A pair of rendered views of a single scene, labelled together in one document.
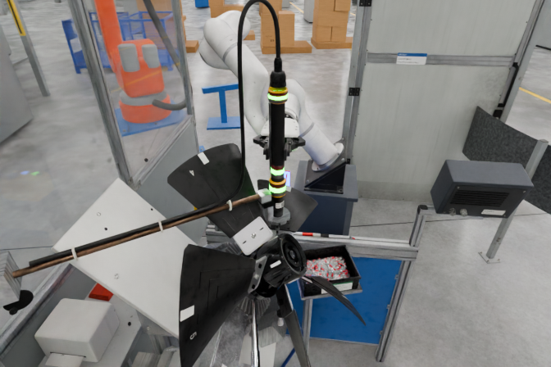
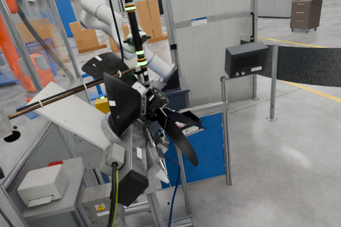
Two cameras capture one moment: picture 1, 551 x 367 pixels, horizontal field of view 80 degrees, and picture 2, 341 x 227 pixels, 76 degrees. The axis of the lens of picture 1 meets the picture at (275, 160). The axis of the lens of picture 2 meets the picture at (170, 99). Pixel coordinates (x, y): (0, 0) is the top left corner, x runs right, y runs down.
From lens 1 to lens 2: 0.41 m
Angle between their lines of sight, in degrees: 11
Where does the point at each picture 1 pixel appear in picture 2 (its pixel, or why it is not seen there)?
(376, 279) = (212, 130)
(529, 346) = (303, 152)
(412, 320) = (240, 160)
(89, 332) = (53, 178)
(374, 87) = (183, 41)
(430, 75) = (211, 28)
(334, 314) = not seen: hidden behind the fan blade
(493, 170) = (248, 46)
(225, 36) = (93, 2)
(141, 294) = (81, 129)
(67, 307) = (34, 173)
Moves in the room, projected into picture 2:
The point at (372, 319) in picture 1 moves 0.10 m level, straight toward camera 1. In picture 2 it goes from (217, 158) to (217, 166)
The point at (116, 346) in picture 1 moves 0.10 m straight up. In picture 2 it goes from (70, 188) to (63, 174)
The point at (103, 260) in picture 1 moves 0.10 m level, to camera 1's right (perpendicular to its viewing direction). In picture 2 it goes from (56, 113) to (81, 107)
